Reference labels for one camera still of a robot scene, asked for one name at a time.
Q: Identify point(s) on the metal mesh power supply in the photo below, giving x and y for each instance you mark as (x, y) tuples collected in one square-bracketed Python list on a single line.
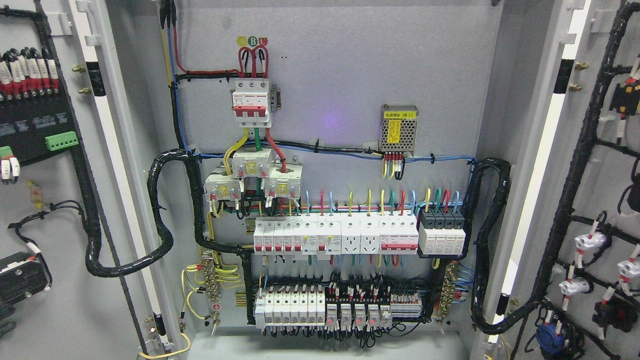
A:
[(399, 124)]

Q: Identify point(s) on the white rotary selector switch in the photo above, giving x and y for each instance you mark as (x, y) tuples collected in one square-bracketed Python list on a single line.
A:
[(22, 275)]

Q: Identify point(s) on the grey cabinet door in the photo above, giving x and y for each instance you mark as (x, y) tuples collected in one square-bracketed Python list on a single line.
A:
[(82, 317), (561, 266)]

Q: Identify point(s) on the red white main breaker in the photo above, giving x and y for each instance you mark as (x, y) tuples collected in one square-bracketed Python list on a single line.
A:
[(254, 102)]

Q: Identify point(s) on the lower relay terminal row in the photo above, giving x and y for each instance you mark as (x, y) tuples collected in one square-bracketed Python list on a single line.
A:
[(340, 307)]

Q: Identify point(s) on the black surge protector module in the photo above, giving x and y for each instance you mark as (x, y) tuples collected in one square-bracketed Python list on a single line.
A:
[(442, 235)]

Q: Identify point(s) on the white current transformer cluster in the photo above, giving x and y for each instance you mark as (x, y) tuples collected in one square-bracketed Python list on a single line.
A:
[(249, 166)]

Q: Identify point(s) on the brass left ground bar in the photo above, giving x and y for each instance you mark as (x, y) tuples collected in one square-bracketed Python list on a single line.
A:
[(209, 273)]

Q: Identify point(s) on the brass ground bar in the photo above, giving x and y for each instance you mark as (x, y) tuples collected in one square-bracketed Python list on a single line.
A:
[(447, 290), (209, 273)]

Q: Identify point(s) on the white socket breaker row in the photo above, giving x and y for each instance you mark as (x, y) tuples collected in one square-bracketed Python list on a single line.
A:
[(337, 234)]

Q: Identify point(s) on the brass right ground bar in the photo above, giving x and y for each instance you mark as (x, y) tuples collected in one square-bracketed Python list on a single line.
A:
[(447, 290)]

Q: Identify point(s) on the black digital power meter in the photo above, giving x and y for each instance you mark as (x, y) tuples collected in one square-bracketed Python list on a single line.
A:
[(25, 123)]

